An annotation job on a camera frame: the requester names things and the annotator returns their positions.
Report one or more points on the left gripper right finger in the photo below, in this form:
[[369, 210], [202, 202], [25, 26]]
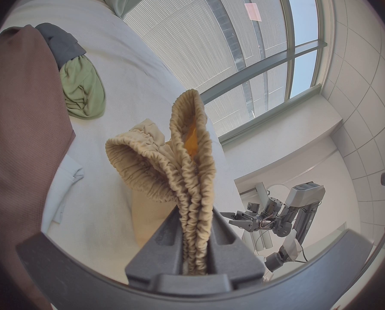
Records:
[[231, 257]]

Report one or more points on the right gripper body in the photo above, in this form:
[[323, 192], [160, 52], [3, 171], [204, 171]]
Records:
[[255, 223]]

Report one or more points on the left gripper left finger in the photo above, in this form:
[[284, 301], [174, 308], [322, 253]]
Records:
[[160, 257]]

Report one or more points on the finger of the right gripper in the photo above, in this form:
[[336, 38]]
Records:
[[234, 215], [240, 225]]

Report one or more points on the tan shorts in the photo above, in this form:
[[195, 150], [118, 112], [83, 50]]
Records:
[[192, 179]]

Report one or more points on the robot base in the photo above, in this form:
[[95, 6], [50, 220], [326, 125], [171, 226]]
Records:
[[267, 274]]

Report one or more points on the bed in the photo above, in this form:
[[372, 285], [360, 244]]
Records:
[[131, 86]]

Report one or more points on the white garment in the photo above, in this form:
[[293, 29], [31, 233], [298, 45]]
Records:
[[63, 189]]

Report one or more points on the window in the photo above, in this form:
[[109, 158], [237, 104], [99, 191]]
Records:
[[211, 44]]

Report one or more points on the green garment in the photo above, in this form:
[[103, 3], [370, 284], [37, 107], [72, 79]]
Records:
[[84, 89]]

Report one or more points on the brown shorts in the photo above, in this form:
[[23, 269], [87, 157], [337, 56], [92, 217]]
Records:
[[21, 124]]

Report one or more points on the black garment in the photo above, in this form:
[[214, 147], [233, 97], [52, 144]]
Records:
[[61, 44]]

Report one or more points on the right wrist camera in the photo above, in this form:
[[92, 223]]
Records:
[[252, 207]]

